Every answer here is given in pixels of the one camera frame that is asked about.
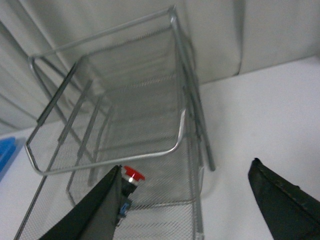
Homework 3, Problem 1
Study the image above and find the red emergency stop button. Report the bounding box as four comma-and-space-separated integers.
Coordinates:
116, 165, 146, 226

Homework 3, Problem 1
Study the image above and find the silver wire rack frame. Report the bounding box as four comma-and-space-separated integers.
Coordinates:
28, 5, 216, 172

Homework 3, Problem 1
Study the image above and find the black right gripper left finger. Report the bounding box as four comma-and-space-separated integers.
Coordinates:
41, 165, 122, 240

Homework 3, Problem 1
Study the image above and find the blue plastic bin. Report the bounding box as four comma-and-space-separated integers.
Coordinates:
0, 136, 26, 181

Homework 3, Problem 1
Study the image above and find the silver mesh tray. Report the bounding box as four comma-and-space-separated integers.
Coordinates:
24, 23, 187, 176
15, 80, 203, 240

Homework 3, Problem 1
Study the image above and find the grey curtain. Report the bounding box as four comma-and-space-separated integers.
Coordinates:
0, 0, 320, 134

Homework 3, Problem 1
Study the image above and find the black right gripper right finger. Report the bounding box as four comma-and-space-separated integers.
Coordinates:
248, 158, 320, 240

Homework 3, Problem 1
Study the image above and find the silver mesh top tray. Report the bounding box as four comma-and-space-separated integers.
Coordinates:
24, 23, 187, 176

